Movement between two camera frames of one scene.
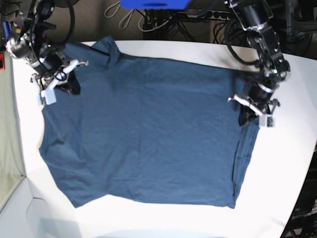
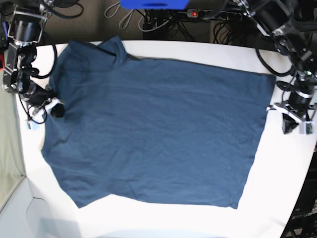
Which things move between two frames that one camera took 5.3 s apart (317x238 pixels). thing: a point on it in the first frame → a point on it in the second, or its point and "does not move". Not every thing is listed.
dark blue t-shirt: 148,131 does not move
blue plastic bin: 154,4 does not move
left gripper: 55,67 → 35,111
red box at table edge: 2,67 does not move
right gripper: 259,101 → 301,111
